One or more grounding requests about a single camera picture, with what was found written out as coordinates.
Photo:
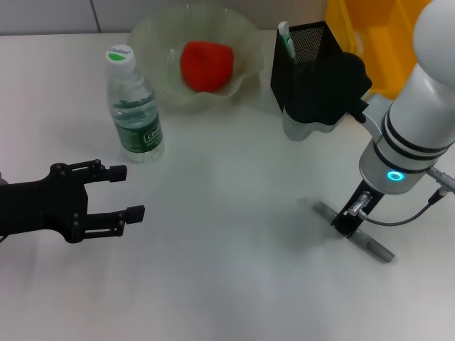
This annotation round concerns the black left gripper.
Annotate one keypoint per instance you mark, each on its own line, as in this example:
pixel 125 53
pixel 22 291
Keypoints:
pixel 46 206

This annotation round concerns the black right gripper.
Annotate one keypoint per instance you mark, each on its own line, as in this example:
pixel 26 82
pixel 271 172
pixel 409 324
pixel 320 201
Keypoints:
pixel 368 193

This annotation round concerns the grey marker pen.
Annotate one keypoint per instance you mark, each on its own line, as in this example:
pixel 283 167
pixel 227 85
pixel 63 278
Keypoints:
pixel 377 247

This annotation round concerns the clear water bottle green label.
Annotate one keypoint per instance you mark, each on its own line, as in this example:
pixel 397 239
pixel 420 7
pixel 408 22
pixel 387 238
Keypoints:
pixel 138 117

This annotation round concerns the orange red foam fruit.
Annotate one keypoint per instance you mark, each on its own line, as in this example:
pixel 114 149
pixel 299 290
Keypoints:
pixel 206 67

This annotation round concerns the mint green utility knife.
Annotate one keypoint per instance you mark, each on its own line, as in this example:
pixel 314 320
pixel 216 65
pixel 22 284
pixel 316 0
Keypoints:
pixel 284 33

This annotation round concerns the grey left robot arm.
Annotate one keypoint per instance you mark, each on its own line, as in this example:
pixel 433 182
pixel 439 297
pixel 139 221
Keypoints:
pixel 3 179

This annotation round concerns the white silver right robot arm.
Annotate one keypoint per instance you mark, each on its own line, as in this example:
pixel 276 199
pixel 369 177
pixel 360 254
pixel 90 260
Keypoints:
pixel 419 106

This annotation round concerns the pale green glass fruit bowl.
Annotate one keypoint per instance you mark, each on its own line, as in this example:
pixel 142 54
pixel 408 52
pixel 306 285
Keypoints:
pixel 153 64

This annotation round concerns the black mesh pen holder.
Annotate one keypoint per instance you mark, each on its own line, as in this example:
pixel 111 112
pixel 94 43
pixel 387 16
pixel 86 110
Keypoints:
pixel 281 78

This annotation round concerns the yellow plastic storage bin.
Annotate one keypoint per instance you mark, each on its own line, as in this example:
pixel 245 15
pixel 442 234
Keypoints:
pixel 384 46

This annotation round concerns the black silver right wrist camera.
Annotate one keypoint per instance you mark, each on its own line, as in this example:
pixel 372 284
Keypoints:
pixel 320 96

